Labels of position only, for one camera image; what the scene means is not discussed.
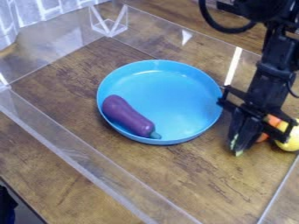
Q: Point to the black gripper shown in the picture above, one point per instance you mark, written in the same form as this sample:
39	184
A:
262	100

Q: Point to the orange toy carrot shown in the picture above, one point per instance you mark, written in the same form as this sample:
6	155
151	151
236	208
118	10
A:
273	121

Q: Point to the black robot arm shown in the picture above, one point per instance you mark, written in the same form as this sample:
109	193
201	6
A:
280	16

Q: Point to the yellow toy lemon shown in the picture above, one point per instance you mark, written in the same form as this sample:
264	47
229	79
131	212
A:
292	145

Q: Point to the blue round plate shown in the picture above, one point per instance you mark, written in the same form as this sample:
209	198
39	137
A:
172	93

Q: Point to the purple toy eggplant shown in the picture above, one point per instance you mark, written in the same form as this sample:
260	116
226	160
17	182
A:
121	112

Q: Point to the dark object bottom left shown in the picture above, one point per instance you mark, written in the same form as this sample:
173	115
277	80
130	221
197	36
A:
7	207

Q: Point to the white lattice curtain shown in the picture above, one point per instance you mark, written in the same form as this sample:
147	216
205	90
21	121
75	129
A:
21	13

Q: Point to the clear acrylic enclosure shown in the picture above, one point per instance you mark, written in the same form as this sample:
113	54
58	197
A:
77	171

